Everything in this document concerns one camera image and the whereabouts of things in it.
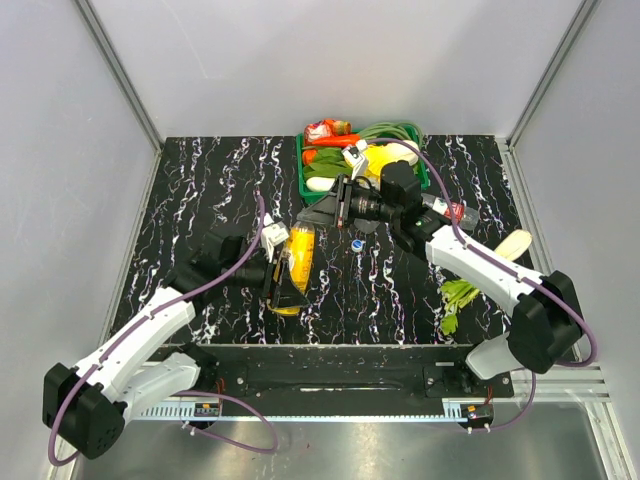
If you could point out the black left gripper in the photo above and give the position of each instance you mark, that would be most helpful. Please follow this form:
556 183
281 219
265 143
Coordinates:
287 295

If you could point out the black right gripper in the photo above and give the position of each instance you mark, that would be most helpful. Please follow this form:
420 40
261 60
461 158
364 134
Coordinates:
336 212

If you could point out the yellow juice bottle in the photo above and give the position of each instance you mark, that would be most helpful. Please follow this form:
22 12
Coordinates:
298 251

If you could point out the blue white bottle cap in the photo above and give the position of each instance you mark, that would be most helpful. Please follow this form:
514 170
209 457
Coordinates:
357 245

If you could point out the red label clear bottle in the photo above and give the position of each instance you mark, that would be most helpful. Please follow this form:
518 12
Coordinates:
466 217

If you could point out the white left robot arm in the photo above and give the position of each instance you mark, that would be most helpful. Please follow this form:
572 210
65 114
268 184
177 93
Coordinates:
89 404

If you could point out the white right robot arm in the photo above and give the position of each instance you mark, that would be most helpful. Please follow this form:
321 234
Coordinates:
544 309

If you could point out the white radish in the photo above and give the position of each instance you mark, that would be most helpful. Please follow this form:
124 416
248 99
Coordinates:
319 184

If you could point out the green leafy vegetable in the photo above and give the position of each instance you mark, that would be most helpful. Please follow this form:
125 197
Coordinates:
329 163

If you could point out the small orange carrot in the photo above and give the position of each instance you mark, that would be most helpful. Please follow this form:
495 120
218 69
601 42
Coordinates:
308 156

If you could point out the long orange carrot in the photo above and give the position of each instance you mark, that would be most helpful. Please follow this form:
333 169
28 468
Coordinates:
342 141

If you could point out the yellow napa cabbage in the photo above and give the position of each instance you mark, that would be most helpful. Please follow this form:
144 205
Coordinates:
381 155

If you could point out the red white snack packet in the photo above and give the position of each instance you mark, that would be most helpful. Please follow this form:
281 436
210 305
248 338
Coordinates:
326 128

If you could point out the green plastic basket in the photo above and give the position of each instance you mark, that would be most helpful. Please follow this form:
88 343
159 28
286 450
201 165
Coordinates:
309 197

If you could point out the green long beans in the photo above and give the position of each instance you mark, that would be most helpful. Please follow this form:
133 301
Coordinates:
404 130

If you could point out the green celery stalk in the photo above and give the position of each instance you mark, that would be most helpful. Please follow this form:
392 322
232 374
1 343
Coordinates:
456 295

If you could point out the pale bamboo shoot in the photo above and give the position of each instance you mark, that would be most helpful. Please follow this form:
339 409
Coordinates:
514 245

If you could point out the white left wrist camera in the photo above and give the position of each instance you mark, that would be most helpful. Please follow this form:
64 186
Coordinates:
274 235

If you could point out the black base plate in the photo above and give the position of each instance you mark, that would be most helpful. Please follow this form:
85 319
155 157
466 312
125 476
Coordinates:
425 370

